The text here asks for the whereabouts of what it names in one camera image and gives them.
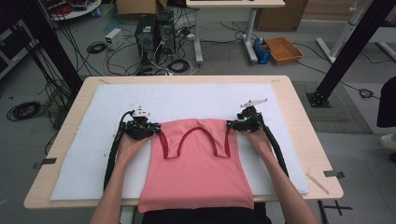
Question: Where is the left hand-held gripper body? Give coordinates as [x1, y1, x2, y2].
[124, 105, 151, 141]

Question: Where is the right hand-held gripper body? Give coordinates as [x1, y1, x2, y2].
[236, 98, 269, 133]

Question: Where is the pink tank top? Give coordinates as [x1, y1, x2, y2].
[137, 118, 255, 214]

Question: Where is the person's right hand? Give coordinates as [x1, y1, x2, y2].
[240, 127, 272, 159]

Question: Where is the person's left hand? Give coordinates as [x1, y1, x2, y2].
[119, 133, 152, 163]

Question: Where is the white foam mat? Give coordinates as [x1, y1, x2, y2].
[49, 82, 310, 202]

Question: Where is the blue box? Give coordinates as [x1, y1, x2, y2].
[252, 37, 272, 65]

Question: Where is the orange tray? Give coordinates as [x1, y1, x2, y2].
[264, 36, 304, 66]

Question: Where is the grey floor mat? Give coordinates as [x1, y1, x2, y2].
[291, 80, 370, 134]

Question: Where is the black computer tower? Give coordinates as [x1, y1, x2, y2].
[155, 10, 177, 58]
[134, 14, 157, 69]

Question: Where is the thin wooden stick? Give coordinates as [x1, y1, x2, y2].
[304, 172, 331, 196]

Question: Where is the small white box device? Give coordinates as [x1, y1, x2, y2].
[104, 27, 126, 51]

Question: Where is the person's dark clothing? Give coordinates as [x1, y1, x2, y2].
[141, 202, 272, 224]

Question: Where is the black tape strip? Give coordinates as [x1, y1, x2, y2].
[32, 157, 58, 170]
[322, 169, 346, 180]

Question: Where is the large brown cardboard box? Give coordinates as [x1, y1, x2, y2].
[254, 0, 309, 33]

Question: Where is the white desk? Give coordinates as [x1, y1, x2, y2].
[185, 0, 286, 65]

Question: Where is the black metal stand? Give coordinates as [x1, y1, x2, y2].
[305, 0, 396, 108]
[12, 0, 84, 94]

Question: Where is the black tape cross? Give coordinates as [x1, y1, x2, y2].
[323, 200, 354, 217]

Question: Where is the white metal stand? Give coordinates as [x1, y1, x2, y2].
[315, 0, 369, 64]

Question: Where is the round white table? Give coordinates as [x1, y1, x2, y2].
[38, 0, 103, 22]

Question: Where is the grey shelf unit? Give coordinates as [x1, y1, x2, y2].
[0, 18, 39, 79]

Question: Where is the black cable coil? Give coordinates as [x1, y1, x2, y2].
[358, 88, 375, 100]
[86, 40, 108, 55]
[6, 100, 42, 122]
[167, 58, 191, 75]

